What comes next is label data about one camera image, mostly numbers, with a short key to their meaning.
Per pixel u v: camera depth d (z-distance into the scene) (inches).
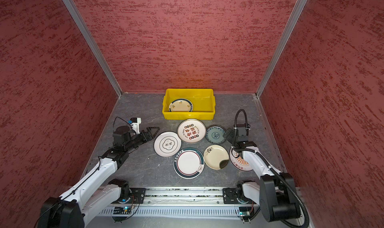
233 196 29.1
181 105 43.7
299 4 29.1
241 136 26.8
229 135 32.0
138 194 29.3
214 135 38.3
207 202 29.0
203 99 46.3
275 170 17.6
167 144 36.3
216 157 34.3
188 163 33.8
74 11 29.9
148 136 28.0
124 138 24.9
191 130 38.5
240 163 33.5
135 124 29.2
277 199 16.0
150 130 28.6
